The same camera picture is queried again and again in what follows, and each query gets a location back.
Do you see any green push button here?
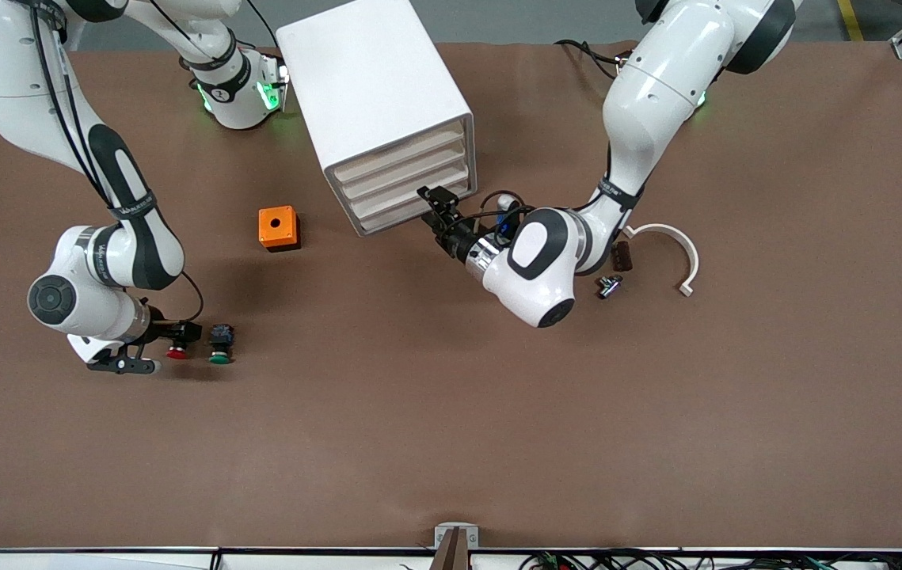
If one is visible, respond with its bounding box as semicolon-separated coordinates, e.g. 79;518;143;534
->
207;323;237;366

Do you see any orange box with hole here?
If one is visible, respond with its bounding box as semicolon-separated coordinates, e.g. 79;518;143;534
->
258;206;302;253

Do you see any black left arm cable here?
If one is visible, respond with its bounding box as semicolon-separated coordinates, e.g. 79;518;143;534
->
460;188;537;242

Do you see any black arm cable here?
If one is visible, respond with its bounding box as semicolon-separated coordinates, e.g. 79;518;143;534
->
27;0;206;321
460;188;537;242

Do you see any black base power cable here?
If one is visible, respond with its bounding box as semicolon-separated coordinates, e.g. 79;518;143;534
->
553;37;627;82

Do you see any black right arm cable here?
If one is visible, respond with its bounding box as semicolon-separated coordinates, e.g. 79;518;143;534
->
27;0;206;321

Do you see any white curved bracket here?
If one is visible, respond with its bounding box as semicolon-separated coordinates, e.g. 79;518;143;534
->
623;222;701;298

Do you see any white table edge rail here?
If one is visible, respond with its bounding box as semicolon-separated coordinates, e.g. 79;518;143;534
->
0;546;902;570

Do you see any grey metal mounting bracket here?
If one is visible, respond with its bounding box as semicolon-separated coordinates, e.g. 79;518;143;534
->
434;522;480;549

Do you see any black cable bundle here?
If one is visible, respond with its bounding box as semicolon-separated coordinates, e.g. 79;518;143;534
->
518;549;902;570

